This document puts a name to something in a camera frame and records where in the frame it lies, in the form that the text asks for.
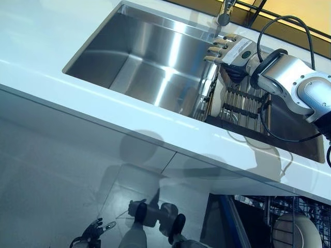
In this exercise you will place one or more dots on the dark right robot hand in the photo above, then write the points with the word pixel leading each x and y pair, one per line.
pixel 238 51

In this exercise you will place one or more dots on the dark left robot hand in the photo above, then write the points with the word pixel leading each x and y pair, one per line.
pixel 94 230

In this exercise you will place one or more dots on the cream ceramic plate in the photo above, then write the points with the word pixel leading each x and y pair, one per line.
pixel 297 232
pixel 216 100

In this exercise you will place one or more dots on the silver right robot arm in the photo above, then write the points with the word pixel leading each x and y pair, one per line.
pixel 292 77

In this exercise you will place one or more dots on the black built-in dishwasher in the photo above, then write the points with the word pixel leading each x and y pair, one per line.
pixel 214 227

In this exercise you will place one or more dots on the chrome pull-down kitchen faucet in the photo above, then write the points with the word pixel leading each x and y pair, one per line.
pixel 224 15

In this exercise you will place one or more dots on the left robot leg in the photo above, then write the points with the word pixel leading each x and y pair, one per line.
pixel 141 214

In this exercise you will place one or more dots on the robot leg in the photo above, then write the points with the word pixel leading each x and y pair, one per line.
pixel 178 227
pixel 141 214

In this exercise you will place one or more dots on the black dish drying rack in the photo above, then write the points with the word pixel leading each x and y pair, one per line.
pixel 243 103

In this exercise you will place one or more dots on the dark-framed yellow window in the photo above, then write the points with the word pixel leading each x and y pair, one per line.
pixel 297 10

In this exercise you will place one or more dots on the right robot leg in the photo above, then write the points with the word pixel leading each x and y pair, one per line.
pixel 178 227

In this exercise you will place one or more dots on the stainless steel kitchen sink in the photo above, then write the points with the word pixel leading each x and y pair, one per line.
pixel 129 64

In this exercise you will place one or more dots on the narrow white cabinet door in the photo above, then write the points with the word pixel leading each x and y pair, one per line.
pixel 207 175

